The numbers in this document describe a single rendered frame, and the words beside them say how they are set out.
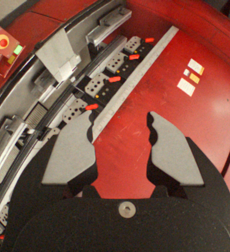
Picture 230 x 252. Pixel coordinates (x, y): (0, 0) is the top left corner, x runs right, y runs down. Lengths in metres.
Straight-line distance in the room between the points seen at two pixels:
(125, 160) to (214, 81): 0.82
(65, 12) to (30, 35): 0.30
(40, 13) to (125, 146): 1.18
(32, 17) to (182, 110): 1.29
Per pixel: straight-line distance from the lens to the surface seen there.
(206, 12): 1.17
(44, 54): 0.66
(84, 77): 0.78
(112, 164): 0.61
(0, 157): 0.96
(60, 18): 1.05
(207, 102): 0.89
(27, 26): 1.16
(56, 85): 0.81
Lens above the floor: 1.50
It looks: 6 degrees down
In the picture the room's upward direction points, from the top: 125 degrees clockwise
